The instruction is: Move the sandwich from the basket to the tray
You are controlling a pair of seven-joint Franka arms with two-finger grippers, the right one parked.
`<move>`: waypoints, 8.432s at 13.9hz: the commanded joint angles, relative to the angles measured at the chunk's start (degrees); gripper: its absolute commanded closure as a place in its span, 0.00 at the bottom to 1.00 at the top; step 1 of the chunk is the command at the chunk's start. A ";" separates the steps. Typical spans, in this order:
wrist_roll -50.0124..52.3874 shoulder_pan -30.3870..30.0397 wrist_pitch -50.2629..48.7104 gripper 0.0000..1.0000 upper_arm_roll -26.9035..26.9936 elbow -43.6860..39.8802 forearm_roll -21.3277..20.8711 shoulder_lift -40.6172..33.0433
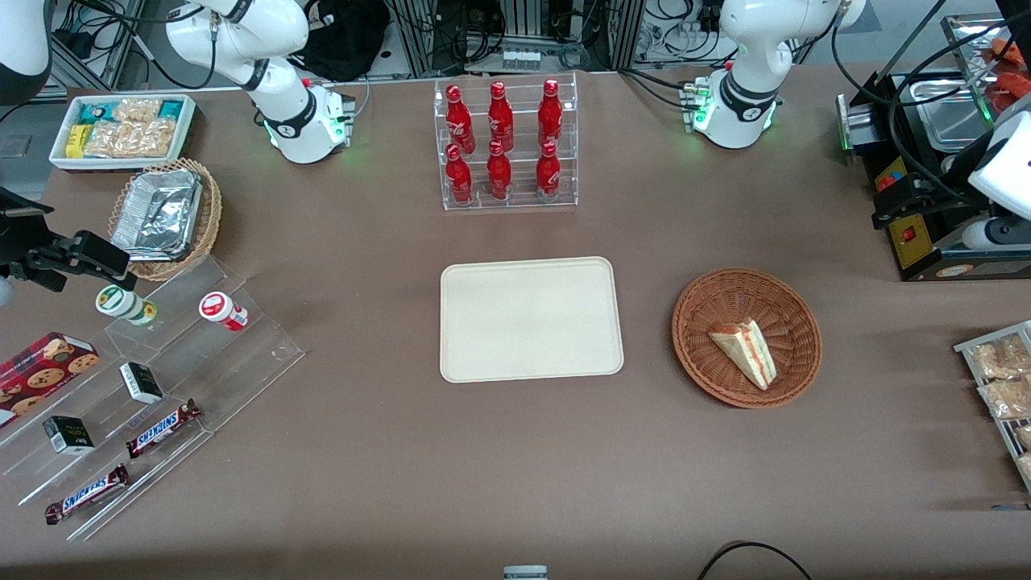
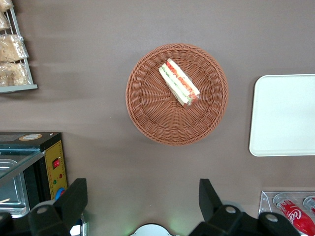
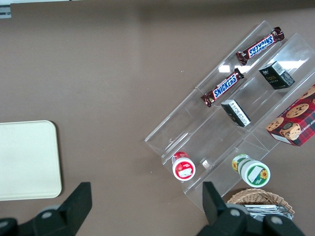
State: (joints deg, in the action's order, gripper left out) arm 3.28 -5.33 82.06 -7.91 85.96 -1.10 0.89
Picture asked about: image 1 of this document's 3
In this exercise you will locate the stainless steel pan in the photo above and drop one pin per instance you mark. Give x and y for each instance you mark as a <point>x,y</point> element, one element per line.
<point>942,121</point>

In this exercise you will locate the beige rectangular tray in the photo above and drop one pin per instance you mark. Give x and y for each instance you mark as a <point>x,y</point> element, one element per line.
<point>523,322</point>

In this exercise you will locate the red cookie box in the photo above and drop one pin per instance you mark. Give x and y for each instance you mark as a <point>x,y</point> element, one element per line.
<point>40,374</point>

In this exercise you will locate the white power strip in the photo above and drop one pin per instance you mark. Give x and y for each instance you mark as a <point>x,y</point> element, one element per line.
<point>521,60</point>

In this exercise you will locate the red capped drink bottle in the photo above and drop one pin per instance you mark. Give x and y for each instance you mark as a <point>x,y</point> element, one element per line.
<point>219,308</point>

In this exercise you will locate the black food warmer appliance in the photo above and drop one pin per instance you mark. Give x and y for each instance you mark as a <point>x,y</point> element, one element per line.
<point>914,250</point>

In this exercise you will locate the clear acrylic bottle rack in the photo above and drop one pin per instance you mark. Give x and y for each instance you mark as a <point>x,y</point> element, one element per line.
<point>521,206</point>

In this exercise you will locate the clear acrylic stepped stand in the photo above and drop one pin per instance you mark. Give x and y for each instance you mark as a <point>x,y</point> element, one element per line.
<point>242,362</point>

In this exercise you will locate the red cola bottle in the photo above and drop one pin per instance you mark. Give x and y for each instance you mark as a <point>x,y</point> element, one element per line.
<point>548,173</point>
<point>500,117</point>
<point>457,117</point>
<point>498,173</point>
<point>550,113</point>
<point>458,176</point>

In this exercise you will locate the black diagonal rod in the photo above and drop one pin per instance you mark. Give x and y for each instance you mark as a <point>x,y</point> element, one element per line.
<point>910,39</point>

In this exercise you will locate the black clamp piece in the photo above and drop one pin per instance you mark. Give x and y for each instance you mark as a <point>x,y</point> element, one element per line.
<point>20,201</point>

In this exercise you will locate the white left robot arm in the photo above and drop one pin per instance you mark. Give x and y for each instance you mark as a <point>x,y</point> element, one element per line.
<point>749,48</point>

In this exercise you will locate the small black carton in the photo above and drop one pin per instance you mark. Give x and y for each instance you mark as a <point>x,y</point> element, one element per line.
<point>68,435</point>
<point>141,383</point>

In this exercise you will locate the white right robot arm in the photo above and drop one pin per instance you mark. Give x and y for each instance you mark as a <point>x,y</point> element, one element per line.
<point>274,80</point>

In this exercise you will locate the brown round wicker basket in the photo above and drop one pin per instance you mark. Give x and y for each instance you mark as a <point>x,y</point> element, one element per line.
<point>725,379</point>

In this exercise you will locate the Snickers chocolate bar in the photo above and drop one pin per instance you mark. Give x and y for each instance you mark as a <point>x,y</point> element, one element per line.
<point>161,428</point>
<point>87,494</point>

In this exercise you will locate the green capped drink bottle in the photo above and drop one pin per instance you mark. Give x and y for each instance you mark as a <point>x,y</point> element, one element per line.
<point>121,302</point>

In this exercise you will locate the clear bagged snack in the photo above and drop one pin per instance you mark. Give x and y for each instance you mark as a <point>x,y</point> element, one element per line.
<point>1024,437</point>
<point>1026,467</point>
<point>999,358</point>
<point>1007,399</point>

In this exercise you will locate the black bag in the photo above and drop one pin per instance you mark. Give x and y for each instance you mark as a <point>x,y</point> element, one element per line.
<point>346,40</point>

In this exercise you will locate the yellow snack packet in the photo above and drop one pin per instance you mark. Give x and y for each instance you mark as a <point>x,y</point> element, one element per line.
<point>76,141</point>

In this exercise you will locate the grey snack display tray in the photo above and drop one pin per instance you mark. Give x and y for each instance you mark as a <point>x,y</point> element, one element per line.
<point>966,348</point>

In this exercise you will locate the glass warmer cover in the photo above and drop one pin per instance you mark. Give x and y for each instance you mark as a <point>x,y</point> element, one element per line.
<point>970,40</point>

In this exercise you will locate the clear cracker bag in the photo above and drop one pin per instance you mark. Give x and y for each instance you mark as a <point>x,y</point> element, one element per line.
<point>137,109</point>
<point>129,138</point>

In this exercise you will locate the light tan wicker basket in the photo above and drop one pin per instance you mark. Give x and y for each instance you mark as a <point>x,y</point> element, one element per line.
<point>212,213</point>

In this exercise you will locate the red sausage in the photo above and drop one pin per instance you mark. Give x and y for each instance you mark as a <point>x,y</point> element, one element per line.
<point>1016,89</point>
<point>1007,50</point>

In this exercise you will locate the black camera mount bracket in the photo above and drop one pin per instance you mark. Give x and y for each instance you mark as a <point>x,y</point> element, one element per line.
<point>36,270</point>

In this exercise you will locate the aluminium foil container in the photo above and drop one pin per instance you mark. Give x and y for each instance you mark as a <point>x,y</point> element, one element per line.
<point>157,213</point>

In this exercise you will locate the white snack bin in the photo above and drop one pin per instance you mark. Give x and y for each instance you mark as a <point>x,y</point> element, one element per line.
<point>121,164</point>

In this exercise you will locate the triangular sandwich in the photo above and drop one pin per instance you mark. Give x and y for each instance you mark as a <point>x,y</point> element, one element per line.
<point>753,354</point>

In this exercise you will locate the teal snack packet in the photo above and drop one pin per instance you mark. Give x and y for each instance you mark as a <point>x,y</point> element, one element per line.
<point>171,109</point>
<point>95,111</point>

